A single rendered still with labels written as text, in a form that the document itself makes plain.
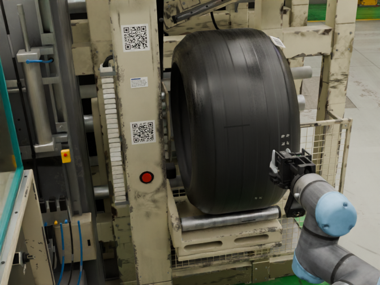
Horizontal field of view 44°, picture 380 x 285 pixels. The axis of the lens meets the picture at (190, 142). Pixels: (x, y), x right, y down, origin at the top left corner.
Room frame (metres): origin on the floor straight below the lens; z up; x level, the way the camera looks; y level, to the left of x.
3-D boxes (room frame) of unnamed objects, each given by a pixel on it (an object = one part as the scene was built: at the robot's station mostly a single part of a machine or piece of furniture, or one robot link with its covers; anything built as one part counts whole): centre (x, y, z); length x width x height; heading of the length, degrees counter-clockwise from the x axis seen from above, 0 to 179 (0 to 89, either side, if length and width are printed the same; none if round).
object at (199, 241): (1.30, -0.12, 0.83); 0.36 x 0.09 x 0.06; 100
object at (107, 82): (1.33, 0.23, 1.19); 0.05 x 0.04 x 0.48; 10
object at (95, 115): (2.18, 0.44, 0.61); 0.33 x 0.06 x 0.86; 10
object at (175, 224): (1.41, 0.08, 0.90); 0.40 x 0.03 x 0.10; 10
